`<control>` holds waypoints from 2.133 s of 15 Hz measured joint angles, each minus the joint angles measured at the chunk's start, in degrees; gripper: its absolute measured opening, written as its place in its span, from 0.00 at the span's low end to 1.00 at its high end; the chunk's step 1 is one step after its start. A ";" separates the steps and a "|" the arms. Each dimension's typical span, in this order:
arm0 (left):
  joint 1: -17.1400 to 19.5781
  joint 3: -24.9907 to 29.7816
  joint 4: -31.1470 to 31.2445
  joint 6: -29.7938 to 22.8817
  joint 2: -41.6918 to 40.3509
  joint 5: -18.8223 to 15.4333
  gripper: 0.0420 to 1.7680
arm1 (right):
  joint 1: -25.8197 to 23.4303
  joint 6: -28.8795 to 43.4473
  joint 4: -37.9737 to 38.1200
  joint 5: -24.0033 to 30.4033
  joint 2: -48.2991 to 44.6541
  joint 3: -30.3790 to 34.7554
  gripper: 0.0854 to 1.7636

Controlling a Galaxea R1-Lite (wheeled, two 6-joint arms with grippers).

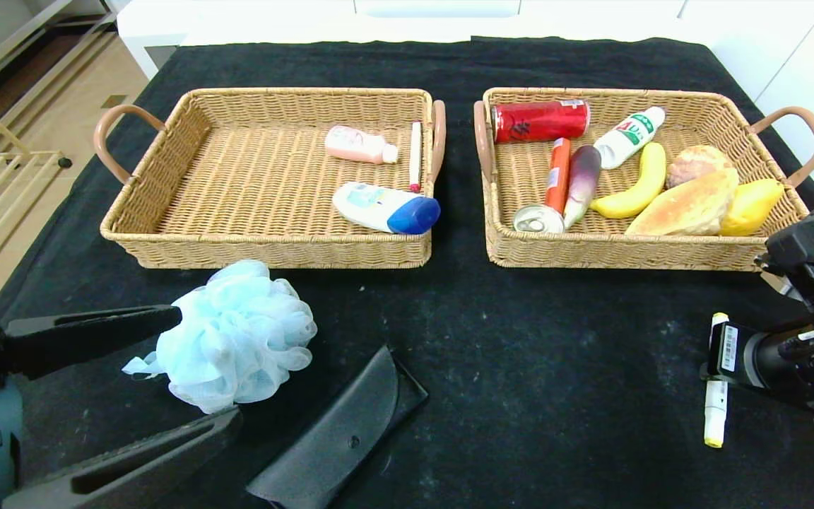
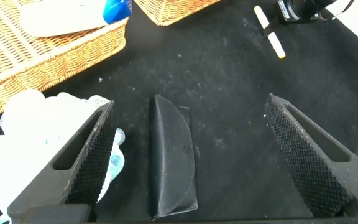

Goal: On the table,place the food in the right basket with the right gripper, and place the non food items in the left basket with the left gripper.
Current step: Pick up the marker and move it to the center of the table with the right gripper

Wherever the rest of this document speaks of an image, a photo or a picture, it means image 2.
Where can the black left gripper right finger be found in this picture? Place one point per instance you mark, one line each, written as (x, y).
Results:
(315, 168)

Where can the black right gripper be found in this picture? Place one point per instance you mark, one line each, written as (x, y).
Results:
(284, 9)

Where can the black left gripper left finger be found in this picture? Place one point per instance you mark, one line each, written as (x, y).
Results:
(82, 174)

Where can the white marker with yellow cap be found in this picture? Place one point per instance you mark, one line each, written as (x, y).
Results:
(277, 46)

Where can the white bottle with blue cap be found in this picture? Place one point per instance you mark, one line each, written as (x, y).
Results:
(61, 18)

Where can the rectangular wicker basket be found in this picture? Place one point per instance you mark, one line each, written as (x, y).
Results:
(166, 12)
(17, 62)

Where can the light blue bath pouf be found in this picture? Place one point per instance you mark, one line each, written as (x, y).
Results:
(20, 130)

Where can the black tablecloth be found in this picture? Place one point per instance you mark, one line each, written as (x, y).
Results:
(228, 93)

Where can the black leather glasses case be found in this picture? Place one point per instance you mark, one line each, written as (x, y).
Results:
(171, 155)

